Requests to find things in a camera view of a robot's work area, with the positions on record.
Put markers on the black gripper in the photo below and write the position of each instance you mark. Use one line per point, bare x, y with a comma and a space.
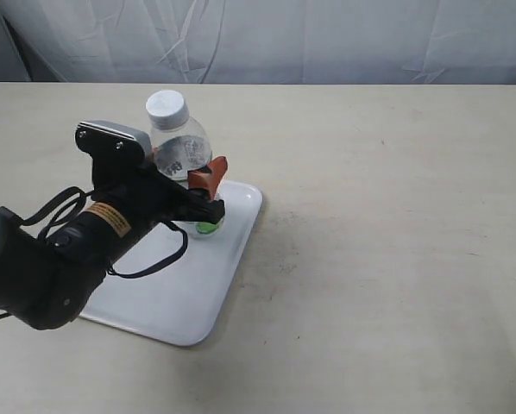
132, 196

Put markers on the clear plastic bottle white cap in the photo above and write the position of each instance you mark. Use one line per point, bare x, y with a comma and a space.
180, 143

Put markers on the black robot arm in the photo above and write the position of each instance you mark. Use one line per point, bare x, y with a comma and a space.
52, 262

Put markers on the white rectangular plastic tray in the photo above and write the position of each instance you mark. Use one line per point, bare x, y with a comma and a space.
179, 305

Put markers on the grey wrinkled backdrop cloth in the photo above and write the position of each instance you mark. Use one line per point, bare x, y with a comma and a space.
271, 42

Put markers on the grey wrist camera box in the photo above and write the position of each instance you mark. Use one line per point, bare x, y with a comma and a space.
100, 138

